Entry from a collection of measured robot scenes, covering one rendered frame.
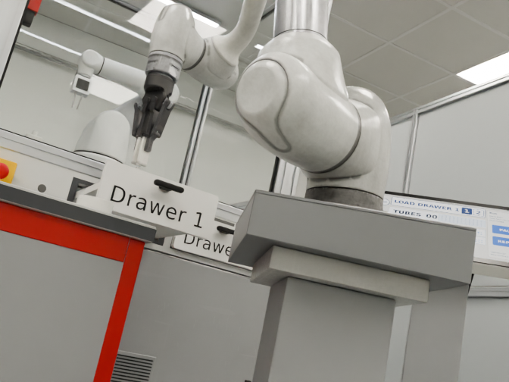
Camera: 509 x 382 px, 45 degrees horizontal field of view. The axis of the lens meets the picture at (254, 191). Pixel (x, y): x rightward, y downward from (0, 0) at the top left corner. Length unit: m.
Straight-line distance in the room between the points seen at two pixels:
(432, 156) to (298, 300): 2.31
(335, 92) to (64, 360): 0.63
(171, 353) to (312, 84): 1.01
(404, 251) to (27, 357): 0.63
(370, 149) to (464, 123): 2.09
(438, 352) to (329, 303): 0.93
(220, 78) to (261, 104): 0.75
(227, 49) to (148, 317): 0.77
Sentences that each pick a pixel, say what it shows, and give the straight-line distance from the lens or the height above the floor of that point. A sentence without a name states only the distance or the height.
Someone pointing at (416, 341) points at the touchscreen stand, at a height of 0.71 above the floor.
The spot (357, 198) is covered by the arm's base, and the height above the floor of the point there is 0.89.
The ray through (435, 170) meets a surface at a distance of 3.26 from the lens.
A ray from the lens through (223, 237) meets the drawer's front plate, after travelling 1.83.
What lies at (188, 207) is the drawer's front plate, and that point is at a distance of 1.48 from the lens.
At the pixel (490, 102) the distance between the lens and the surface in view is 3.16.
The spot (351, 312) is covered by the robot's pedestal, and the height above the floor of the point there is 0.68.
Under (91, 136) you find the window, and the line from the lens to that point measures 1.76.
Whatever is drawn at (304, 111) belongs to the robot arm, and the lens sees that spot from 1.00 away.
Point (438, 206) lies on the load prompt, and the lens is 2.11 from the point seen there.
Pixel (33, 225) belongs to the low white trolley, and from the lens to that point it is 1.07.
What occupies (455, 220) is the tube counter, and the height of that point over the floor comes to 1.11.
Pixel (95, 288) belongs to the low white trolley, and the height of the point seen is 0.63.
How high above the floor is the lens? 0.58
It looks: 15 degrees up
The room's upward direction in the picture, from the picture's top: 12 degrees clockwise
